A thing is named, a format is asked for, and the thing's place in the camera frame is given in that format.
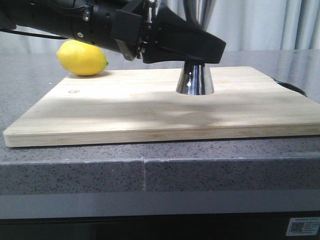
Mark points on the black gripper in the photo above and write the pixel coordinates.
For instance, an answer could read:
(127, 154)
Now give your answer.
(137, 29)

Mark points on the steel double jigger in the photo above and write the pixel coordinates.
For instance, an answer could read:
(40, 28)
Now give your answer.
(196, 79)

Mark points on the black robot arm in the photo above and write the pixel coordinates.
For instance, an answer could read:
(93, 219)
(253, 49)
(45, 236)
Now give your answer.
(51, 16)

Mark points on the wooden cutting board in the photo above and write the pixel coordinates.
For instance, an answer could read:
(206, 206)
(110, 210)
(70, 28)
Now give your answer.
(130, 106)

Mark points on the grey curtain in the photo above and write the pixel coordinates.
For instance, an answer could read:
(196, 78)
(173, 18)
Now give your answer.
(245, 25)

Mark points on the yellow lemon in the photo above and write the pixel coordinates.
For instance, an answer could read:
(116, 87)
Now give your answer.
(81, 59)

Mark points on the white QR code label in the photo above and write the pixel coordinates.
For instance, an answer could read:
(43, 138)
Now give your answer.
(303, 226)

